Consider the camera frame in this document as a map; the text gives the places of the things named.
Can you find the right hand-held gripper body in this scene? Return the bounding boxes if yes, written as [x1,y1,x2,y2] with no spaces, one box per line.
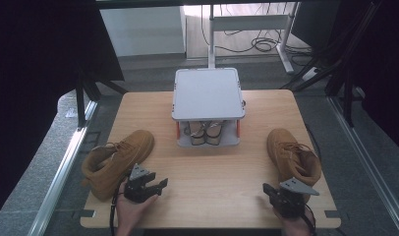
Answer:
[273,177,320,219]

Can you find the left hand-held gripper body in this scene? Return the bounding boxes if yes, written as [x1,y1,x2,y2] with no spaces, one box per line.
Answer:
[123,163,151,205]

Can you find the tan suede lace-up boot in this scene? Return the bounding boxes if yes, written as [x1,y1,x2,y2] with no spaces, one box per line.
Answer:
[81,129,156,202]
[265,127,322,198]

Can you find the silver strappy heeled sandal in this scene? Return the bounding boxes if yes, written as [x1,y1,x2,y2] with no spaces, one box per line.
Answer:
[187,120,207,146]
[205,119,227,146]

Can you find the white two-tier shoe rack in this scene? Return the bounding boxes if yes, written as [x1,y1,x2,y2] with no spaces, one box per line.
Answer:
[170,67,247,148]

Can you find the person's right hand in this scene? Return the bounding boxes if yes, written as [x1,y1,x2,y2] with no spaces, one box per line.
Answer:
[273,207,314,232]

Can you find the person's left hand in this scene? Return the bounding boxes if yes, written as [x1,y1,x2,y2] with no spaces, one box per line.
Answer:
[116,183,158,229]

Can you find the black metal stand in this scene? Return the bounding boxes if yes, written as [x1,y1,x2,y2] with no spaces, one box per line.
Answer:
[280,55,357,128]
[75,74,129,129]

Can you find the white power strip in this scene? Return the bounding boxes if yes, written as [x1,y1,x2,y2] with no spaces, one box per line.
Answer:
[300,66,320,83]

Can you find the white cabinet panel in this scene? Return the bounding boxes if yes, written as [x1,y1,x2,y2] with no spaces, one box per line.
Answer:
[99,6,187,58]

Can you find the dark curtain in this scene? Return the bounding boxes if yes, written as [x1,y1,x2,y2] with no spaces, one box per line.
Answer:
[334,0,399,159]
[0,0,125,221]

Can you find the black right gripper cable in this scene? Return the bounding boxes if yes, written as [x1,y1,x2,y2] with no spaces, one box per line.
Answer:
[302,204,317,236]

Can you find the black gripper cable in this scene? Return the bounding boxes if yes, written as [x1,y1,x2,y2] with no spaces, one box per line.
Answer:
[302,204,317,236]
[108,176,129,236]

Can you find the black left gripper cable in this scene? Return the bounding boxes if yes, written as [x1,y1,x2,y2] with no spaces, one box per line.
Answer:
[108,176,129,236]

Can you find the aluminium floor rail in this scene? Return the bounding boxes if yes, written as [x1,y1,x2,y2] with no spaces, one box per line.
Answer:
[328,96,399,236]
[27,99,99,236]

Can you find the black cables on floor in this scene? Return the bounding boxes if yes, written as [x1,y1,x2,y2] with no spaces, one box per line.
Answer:
[200,3,314,67]

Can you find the white metal desk frame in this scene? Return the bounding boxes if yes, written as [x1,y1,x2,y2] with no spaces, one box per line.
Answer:
[206,1,301,75]

